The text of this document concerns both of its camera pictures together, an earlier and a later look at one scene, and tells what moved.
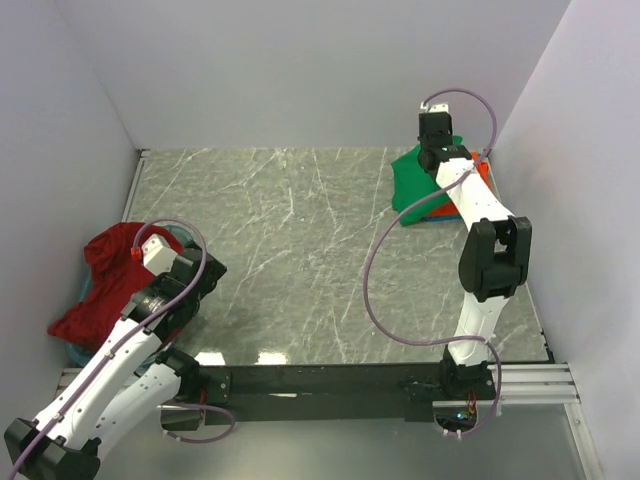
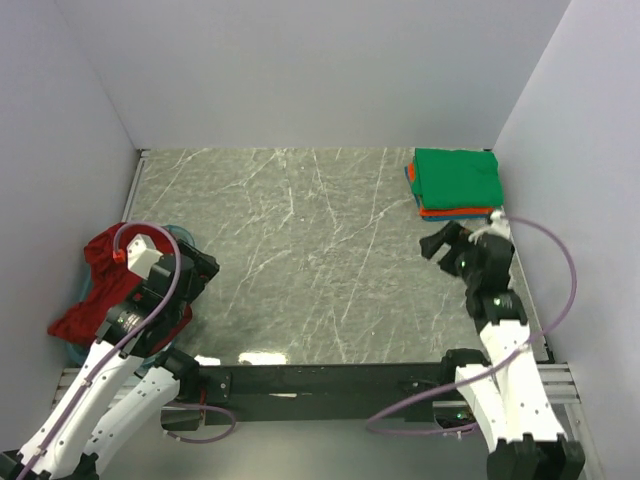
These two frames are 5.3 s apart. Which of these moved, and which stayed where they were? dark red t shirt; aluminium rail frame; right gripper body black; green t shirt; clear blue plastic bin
Moved: right gripper body black; green t shirt
Stayed: aluminium rail frame; dark red t shirt; clear blue plastic bin
